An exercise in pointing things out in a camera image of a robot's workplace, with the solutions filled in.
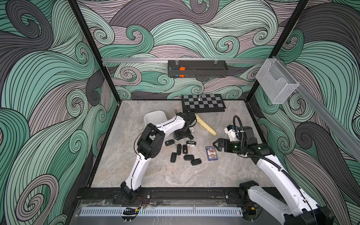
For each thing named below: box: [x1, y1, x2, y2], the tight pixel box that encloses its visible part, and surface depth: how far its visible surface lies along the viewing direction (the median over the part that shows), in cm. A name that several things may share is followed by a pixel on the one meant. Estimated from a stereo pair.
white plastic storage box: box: [143, 110, 168, 126], surface depth 107 cm
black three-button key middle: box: [183, 154, 195, 161], surface depth 89 cm
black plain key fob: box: [176, 143, 182, 156], surface depth 92 cm
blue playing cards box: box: [205, 145, 218, 161], surface depth 89 cm
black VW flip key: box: [182, 144, 188, 155], surface depth 92 cm
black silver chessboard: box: [181, 93, 227, 113], surface depth 116 cm
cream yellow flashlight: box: [195, 113, 218, 136], surface depth 103 cm
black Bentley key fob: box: [186, 140, 197, 146], surface depth 94 cm
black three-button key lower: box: [190, 158, 203, 166], surface depth 87 cm
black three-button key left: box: [170, 151, 178, 164], surface depth 88 cm
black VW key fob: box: [165, 139, 175, 147], surface depth 95 cm
